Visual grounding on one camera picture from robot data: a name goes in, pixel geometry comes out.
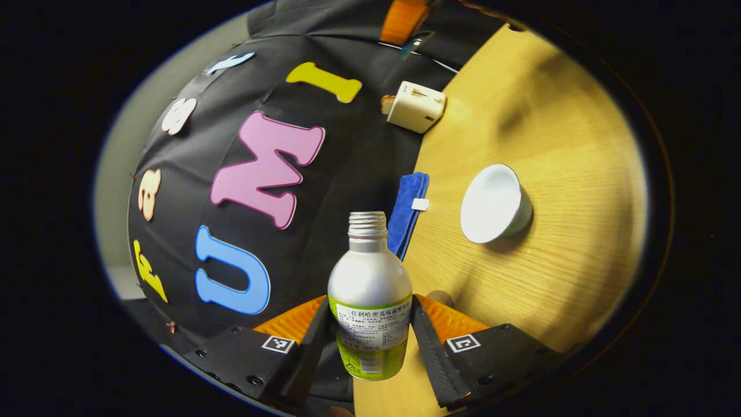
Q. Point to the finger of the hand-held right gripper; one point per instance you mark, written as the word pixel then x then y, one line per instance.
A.
pixel 402 20

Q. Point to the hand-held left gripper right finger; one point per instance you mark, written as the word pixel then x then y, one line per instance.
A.
pixel 431 359

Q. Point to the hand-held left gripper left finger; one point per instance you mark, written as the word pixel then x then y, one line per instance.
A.
pixel 310 353

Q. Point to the silver green-label water bottle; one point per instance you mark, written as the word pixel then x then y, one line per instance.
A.
pixel 370 284

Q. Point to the white-lined teacup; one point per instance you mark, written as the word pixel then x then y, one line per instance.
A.
pixel 492 202

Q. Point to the toast slice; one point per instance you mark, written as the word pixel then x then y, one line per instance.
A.
pixel 386 104

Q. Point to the white toaster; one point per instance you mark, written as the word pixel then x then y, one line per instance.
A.
pixel 417 107

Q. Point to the copper red clip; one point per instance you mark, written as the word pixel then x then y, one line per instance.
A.
pixel 171 326

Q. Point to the black backdrop cloth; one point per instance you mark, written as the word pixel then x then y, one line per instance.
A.
pixel 347 150

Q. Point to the folded blue towel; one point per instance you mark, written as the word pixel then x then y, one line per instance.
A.
pixel 408 208

